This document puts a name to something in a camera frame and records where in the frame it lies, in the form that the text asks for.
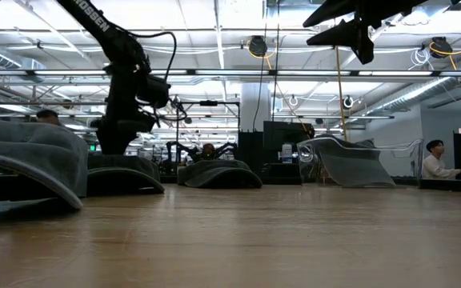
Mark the clear plastic bin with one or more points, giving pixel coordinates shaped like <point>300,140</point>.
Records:
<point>304,158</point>

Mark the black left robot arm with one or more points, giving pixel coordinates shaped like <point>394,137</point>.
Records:
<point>94,20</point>

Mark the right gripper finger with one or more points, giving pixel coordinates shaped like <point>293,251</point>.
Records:
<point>346,12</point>
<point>350,34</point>

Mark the white bottle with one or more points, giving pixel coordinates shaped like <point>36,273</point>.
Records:
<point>287,154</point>

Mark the silver ventilation duct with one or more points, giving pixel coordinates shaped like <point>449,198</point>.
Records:
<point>414,94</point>

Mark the person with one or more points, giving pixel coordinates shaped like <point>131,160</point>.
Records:
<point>434,166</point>
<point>48,117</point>
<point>208,152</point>

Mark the black computer monitor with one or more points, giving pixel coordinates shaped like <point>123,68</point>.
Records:
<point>286,136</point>

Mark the black equipment cabinet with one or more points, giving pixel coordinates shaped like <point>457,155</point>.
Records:
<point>250,154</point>

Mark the long ceiling light rail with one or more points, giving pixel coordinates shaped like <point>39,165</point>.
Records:
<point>230,73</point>

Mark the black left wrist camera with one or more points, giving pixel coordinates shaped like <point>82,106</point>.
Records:
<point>154,92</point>

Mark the black baseball cap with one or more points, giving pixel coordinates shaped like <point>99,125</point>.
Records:
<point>126,176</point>
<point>218,174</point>

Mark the black background robot frame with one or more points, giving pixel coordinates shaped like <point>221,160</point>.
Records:
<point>208,103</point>

